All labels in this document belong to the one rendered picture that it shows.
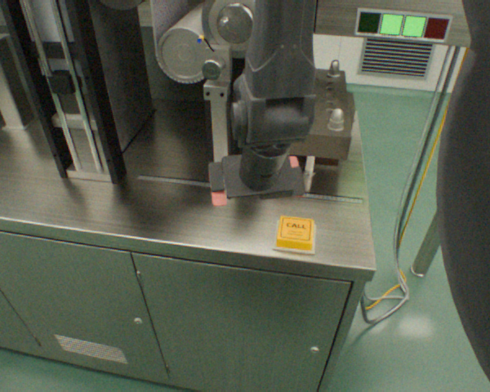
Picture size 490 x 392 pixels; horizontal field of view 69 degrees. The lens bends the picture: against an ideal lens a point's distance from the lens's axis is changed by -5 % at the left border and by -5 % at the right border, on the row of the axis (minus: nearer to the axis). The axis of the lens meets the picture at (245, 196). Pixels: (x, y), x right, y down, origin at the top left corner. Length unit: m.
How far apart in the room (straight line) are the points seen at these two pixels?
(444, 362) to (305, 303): 1.01
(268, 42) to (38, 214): 0.71
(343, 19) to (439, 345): 1.35
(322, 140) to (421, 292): 1.25
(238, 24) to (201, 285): 0.57
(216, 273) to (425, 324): 1.21
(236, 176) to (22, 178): 0.67
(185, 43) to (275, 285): 0.56
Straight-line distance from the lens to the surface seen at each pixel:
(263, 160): 0.46
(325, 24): 1.14
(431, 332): 1.86
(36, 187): 1.03
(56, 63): 0.90
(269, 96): 0.38
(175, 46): 0.87
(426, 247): 1.89
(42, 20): 0.88
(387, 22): 1.15
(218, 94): 0.80
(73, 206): 0.93
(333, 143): 0.86
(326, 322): 0.96
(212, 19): 0.82
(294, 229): 0.76
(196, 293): 0.94
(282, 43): 0.36
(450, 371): 1.79
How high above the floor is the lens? 1.45
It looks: 40 degrees down
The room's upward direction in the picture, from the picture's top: straight up
